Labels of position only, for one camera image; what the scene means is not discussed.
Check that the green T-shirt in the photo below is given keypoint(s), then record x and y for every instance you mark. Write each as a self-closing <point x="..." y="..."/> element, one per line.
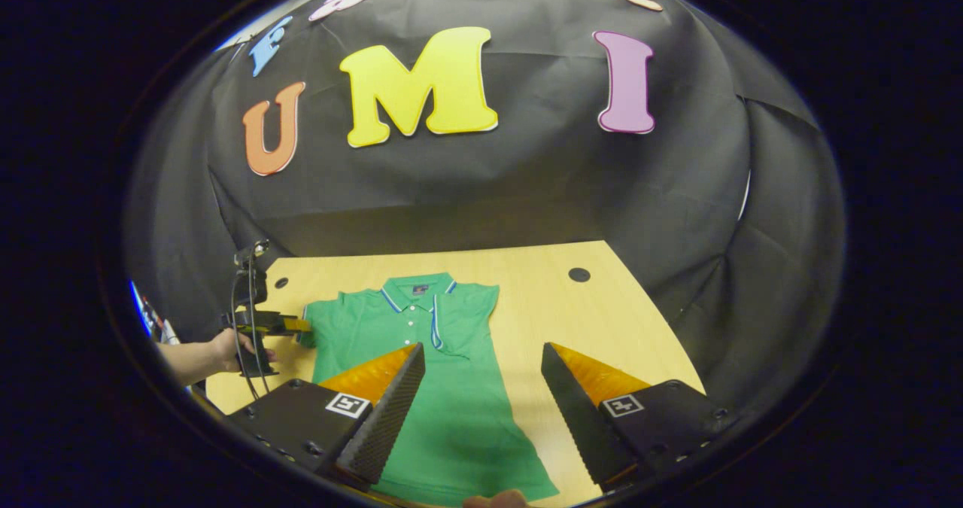
<point x="451" y="387"/>

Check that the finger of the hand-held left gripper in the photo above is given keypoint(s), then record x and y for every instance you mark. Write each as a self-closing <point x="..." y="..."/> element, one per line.
<point x="280" y="317"/>
<point x="290" y="327"/>

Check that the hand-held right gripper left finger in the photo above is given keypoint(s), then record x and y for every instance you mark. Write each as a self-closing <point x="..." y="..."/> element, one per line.
<point x="384" y="425"/>

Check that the black backdrop cloth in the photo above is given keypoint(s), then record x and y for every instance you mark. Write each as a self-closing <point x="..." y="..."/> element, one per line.
<point x="527" y="177"/>

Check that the lit monitor screen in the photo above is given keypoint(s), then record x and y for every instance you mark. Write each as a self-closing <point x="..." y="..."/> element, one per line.
<point x="143" y="312"/>

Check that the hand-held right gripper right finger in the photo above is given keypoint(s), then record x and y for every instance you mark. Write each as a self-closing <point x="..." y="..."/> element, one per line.
<point x="575" y="418"/>

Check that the white side desk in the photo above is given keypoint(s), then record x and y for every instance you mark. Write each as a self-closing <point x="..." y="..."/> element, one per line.
<point x="170" y="333"/>

